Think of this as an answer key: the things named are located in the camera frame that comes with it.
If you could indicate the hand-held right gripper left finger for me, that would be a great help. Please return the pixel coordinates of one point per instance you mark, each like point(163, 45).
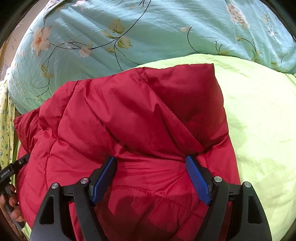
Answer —
point(103, 183)

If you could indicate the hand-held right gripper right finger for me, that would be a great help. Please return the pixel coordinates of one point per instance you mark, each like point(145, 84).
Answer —
point(198, 178)

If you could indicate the red quilted jacket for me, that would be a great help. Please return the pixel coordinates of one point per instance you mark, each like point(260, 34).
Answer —
point(129, 120)

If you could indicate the person's left hand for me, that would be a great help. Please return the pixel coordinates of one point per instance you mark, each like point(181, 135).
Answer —
point(16, 210)

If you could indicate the yellow printed blanket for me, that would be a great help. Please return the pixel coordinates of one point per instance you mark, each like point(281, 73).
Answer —
point(5, 129)

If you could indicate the light green bed sheet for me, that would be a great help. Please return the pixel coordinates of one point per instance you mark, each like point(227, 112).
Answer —
point(263, 129)

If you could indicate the teal floral quilt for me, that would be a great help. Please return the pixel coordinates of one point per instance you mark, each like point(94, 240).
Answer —
point(150, 30)

